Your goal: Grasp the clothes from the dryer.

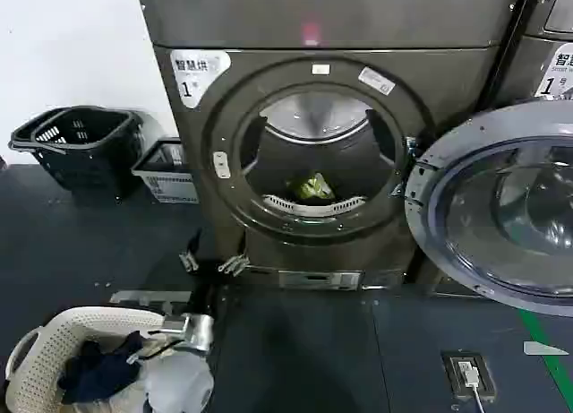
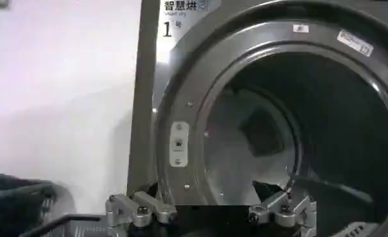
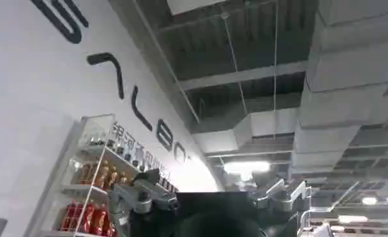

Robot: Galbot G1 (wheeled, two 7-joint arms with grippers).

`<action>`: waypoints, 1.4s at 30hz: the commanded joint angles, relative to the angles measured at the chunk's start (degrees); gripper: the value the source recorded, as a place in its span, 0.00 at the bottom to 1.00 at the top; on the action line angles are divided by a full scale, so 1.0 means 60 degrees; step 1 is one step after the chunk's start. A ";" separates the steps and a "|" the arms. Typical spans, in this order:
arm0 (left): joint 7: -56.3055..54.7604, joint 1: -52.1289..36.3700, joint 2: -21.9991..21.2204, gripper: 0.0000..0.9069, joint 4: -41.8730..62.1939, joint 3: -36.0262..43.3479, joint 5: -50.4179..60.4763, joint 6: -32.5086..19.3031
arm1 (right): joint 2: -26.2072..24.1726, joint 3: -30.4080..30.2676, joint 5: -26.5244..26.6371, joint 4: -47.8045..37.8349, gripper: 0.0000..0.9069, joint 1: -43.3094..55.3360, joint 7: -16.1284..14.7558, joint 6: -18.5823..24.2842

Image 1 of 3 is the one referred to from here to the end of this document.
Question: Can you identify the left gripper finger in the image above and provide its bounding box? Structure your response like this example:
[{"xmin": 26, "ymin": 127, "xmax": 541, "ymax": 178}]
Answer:
[
  {"xmin": 177, "ymin": 228, "xmax": 202, "ymax": 275},
  {"xmin": 217, "ymin": 241, "xmax": 251, "ymax": 278}
]

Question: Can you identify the dark navy garment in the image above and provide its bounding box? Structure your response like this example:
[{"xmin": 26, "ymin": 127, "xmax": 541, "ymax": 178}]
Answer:
[{"xmin": 57, "ymin": 331, "xmax": 145, "ymax": 405}]

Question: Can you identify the round glass dryer door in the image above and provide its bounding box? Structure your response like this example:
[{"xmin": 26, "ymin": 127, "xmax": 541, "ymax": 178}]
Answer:
[{"xmin": 403, "ymin": 99, "xmax": 573, "ymax": 318}]

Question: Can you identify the green cloth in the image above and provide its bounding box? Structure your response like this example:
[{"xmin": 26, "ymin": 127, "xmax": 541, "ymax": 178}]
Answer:
[{"xmin": 287, "ymin": 172, "xmax": 337, "ymax": 203}]

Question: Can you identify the white plastic crate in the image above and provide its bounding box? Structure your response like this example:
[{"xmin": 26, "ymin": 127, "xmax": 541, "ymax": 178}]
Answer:
[{"xmin": 131, "ymin": 137, "xmax": 201, "ymax": 204}]

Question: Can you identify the white plug with cable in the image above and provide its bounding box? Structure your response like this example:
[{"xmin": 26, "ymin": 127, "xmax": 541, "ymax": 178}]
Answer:
[{"xmin": 455, "ymin": 359, "xmax": 488, "ymax": 413}]

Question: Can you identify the white perforated laundry basket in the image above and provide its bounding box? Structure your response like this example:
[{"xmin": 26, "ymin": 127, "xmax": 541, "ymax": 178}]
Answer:
[{"xmin": 4, "ymin": 306, "xmax": 211, "ymax": 413}]

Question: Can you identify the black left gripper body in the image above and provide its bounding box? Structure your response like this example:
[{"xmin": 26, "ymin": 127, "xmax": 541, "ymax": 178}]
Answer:
[{"xmin": 189, "ymin": 267, "xmax": 226, "ymax": 321}]

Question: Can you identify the grey dryer with open drum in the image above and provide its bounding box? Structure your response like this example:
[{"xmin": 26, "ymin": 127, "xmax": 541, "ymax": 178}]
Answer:
[{"xmin": 133, "ymin": 0, "xmax": 535, "ymax": 294}]

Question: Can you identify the grey neighbouring dryer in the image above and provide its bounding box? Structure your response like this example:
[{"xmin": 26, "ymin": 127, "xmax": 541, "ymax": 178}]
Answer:
[{"xmin": 491, "ymin": 0, "xmax": 573, "ymax": 104}]

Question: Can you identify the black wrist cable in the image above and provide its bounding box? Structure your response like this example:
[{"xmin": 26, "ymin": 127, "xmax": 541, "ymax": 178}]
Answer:
[{"xmin": 127, "ymin": 339, "xmax": 182, "ymax": 365}]

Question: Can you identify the black plastic basket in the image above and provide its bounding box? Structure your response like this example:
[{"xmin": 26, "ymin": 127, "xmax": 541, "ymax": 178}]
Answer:
[
  {"xmin": 43, "ymin": 106, "xmax": 145, "ymax": 204},
  {"xmin": 7, "ymin": 108, "xmax": 135, "ymax": 198}
]

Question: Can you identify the black floor socket box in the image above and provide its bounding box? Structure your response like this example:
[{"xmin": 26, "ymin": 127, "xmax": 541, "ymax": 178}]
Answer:
[{"xmin": 440, "ymin": 349, "xmax": 498, "ymax": 405}]

